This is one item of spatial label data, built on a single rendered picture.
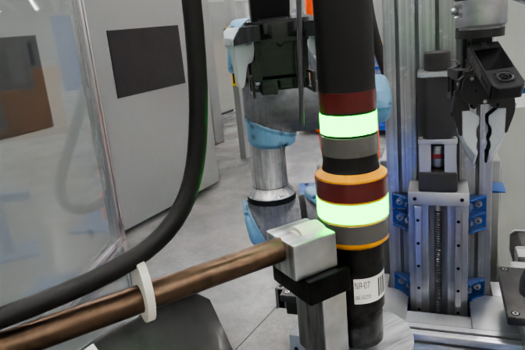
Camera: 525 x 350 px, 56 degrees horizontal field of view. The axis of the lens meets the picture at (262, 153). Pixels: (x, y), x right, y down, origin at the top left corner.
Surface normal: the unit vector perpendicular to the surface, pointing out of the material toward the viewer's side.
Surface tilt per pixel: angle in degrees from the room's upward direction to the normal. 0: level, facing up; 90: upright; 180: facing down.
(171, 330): 42
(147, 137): 90
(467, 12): 90
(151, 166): 90
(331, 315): 90
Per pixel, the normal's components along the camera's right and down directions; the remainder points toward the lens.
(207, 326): 0.46, -0.69
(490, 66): -0.16, -0.71
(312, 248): 0.51, 0.17
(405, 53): -0.33, 0.27
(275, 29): 0.10, 0.24
